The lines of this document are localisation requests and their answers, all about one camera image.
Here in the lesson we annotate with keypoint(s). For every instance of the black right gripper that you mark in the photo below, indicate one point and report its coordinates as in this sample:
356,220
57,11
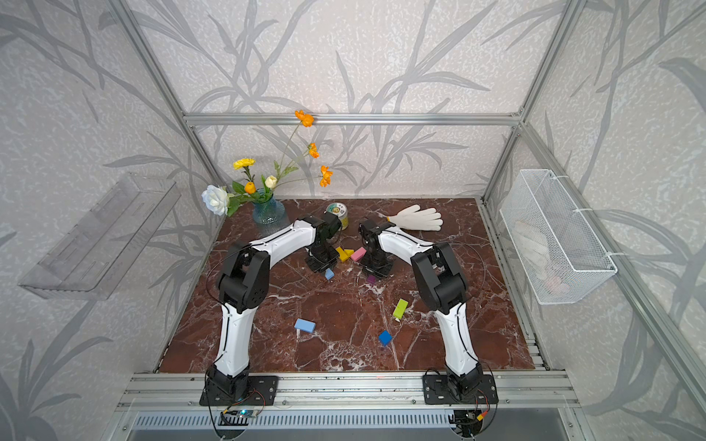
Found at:
381,273

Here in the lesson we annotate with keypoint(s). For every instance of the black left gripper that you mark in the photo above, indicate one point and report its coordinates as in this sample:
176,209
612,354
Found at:
322,268

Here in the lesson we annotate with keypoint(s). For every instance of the pink rectangular block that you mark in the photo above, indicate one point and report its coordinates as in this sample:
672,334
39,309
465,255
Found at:
358,254

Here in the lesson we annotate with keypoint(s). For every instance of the yellow rectangular block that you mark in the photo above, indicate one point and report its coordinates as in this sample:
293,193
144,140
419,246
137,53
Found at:
343,255

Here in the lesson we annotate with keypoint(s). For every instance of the lime green block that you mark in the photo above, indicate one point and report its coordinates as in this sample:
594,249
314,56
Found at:
400,309

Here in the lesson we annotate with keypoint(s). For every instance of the dark blue cube block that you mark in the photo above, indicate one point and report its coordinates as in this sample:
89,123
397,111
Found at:
385,338

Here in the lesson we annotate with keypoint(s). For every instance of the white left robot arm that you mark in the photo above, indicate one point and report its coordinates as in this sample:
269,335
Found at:
243,285

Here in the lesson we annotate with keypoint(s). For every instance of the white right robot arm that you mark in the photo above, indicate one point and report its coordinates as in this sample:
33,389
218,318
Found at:
442,286

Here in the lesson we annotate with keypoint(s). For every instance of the sunflower seed tin can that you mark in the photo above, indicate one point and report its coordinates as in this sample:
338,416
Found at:
340,210

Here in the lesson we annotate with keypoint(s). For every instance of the white cotton glove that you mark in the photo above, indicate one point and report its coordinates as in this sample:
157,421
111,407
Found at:
414,218

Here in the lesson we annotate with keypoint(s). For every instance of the blue glass vase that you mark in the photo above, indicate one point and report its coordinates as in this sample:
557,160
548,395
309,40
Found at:
270,213

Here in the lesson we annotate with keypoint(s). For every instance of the white items in basket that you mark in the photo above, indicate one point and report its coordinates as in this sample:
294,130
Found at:
533,245

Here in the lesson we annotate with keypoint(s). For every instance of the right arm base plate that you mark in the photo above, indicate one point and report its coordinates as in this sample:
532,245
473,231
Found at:
450,389

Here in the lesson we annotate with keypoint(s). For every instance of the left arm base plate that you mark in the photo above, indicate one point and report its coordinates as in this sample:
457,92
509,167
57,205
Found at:
258,390

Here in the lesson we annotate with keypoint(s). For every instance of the white wire basket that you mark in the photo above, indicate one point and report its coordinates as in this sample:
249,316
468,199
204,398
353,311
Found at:
539,198

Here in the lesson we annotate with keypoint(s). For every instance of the aluminium front rail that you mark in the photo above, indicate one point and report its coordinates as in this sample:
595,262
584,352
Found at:
349,390

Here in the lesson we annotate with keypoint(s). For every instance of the clear acrylic wall shelf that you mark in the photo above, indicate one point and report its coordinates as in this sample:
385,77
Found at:
89,263

